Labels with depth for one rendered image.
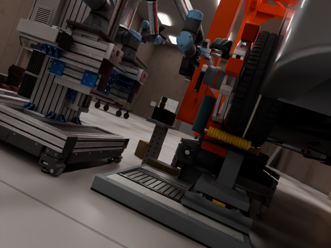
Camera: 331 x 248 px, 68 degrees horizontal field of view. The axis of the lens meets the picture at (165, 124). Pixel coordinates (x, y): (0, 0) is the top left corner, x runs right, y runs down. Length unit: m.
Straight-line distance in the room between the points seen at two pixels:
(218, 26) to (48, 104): 1.45
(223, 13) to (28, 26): 1.46
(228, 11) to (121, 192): 1.67
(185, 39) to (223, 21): 1.11
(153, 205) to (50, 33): 1.04
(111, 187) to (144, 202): 0.19
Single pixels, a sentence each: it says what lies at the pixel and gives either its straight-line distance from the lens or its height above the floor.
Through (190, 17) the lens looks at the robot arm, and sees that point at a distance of 1.22.
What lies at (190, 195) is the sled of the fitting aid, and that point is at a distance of 1.37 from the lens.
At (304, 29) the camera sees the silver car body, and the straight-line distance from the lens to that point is 0.76.
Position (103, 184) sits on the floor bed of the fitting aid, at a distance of 1.35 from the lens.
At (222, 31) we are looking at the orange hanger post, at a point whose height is 1.33.
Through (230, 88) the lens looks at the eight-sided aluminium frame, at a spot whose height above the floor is 0.76.
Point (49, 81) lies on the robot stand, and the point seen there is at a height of 0.45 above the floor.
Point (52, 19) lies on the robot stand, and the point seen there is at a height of 0.84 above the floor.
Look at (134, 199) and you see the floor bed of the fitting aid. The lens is 1.29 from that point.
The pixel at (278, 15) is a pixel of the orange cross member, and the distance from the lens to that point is 4.50.
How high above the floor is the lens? 0.48
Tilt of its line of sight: 1 degrees down
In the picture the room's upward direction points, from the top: 21 degrees clockwise
